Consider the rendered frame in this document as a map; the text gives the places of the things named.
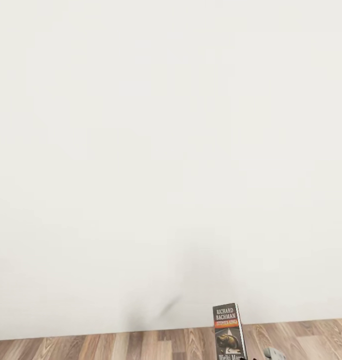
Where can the hardback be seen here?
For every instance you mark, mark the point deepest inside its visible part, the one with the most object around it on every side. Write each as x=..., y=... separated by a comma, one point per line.
x=229, y=337

